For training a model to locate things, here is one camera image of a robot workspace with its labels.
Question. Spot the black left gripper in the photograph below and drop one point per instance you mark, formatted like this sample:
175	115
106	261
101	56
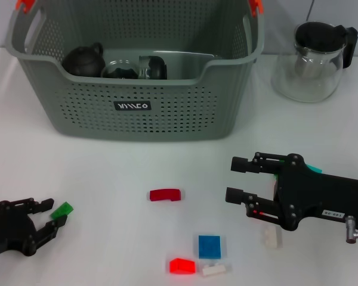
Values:
12	229

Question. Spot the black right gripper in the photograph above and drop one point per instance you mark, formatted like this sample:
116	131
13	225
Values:
316	195

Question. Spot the thin green plate brick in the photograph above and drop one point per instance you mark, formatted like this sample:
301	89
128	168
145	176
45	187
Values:
62	210

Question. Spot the blue square plate brick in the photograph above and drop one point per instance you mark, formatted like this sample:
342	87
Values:
209	246

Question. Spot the dark red curved brick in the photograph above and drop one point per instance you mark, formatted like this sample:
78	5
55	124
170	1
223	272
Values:
164	195

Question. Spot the bright red slope brick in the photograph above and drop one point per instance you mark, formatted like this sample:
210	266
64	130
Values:
182	265

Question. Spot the grey perforated storage bin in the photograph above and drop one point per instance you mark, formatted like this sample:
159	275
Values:
167	113

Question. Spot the orange bin clip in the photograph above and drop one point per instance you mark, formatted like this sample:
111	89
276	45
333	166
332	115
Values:
25	5
256	6

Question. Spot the chunky white brick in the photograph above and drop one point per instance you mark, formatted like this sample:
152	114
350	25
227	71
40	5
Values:
271	238

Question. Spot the teal square plate brick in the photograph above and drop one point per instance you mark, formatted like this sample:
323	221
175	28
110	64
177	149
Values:
315	169

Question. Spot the flat white brick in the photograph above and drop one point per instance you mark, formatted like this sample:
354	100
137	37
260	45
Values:
214	270

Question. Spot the silver angled gripper plug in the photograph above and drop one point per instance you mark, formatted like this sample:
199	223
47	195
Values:
350	231

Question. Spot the glass pitcher black lid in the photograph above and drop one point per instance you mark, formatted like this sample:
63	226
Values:
307	83

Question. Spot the dark clay teapot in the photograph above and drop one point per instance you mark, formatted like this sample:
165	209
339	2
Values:
83	62

